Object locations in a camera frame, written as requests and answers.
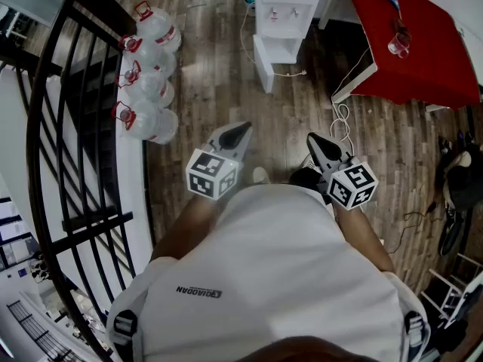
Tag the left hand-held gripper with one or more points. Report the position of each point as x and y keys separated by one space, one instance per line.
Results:
x=211 y=173

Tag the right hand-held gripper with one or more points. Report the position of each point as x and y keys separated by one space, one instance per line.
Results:
x=352 y=187

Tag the person's left forearm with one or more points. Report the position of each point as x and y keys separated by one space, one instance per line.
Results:
x=185 y=228

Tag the person's right forearm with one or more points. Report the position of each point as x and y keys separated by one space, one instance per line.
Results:
x=362 y=236

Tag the clear water jug red cap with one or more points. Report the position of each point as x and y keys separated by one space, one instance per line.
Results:
x=151 y=121
x=160 y=26
x=149 y=53
x=151 y=85

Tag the person's right white shoe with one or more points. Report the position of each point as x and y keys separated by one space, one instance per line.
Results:
x=307 y=162

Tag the person's white shoe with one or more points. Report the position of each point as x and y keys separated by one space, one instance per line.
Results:
x=260 y=175
x=307 y=162

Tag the person's black trousers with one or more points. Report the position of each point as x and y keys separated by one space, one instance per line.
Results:
x=303 y=177

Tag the person's left white shoe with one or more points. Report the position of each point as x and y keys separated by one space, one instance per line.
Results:
x=260 y=175

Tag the white table with red edge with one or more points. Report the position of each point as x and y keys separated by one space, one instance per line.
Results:
x=354 y=85

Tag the clear plastic cup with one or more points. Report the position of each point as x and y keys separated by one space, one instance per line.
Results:
x=398 y=45

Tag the person's white t-shirt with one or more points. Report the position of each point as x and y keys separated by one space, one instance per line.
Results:
x=271 y=270

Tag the black backpack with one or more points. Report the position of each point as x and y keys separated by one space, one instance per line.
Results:
x=462 y=179

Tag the thin stick with brown tuft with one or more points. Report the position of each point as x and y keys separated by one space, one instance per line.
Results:
x=402 y=28

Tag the white metal rack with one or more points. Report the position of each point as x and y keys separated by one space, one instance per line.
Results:
x=453 y=289

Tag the black metal railing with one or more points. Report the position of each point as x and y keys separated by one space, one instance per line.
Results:
x=34 y=126

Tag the dark wooden railing post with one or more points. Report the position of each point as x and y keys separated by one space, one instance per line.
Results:
x=94 y=2

